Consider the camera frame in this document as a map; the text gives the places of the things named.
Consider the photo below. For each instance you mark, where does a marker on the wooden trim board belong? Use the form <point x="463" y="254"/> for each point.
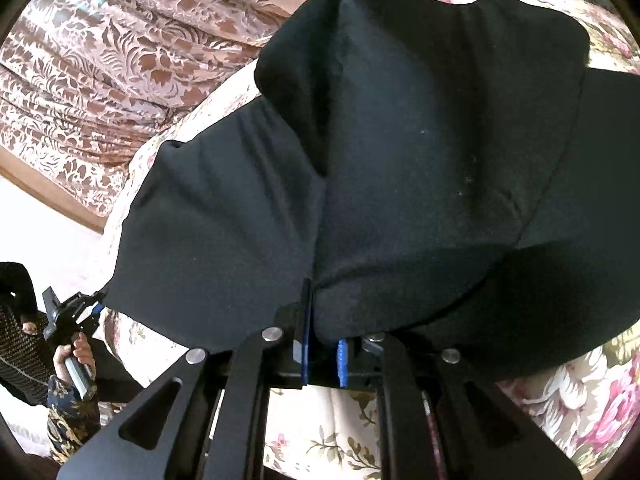
<point x="50" y="192"/>

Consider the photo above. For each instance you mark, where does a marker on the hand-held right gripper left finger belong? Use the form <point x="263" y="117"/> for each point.
<point x="305" y="350"/>

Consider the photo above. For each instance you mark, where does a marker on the black pants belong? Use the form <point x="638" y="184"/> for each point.
<point x="400" y="160"/>

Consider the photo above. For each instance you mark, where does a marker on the person's black dotted garment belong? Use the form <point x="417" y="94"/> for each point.
<point x="20" y="360"/>

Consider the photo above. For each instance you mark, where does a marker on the person's left forearm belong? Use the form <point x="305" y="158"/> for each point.
<point x="70" y="425"/>

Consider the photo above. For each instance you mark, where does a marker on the person's left hand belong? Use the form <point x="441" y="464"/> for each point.
<point x="62" y="365"/>

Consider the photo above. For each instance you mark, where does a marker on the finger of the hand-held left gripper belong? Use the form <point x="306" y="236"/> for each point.
<point x="96" y="307"/>

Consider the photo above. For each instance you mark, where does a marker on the floral bedspread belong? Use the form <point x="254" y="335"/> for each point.
<point x="575" y="400"/>

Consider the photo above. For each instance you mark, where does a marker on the brown floral curtain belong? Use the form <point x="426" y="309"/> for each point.
<point x="100" y="60"/>

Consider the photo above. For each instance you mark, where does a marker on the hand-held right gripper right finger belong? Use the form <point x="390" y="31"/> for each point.
<point x="342" y="362"/>

